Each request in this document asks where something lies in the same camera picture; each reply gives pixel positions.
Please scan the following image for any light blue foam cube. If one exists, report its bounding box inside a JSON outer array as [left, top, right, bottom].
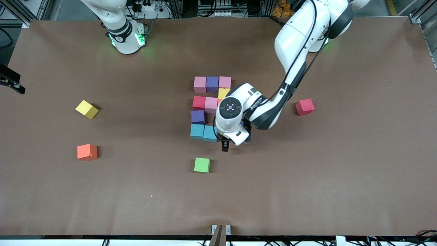
[[190, 124, 205, 140], [203, 125, 218, 142]]

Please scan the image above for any dark purple foam cube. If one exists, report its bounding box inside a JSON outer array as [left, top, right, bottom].
[[206, 76, 220, 93]]

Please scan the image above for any green foam cube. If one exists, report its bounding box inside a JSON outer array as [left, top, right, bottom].
[[194, 157, 211, 174]]

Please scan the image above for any brown table cover sheet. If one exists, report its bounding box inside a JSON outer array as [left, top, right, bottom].
[[0, 15, 437, 237]]

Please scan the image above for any pile of orange objects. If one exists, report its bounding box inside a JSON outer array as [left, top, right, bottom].
[[272, 0, 294, 18]]

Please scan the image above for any white power strip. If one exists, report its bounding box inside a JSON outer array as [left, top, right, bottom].
[[131, 2, 161, 13]]

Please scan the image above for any metal bracket with pole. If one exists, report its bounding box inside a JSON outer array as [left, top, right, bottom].
[[211, 224, 232, 246]]

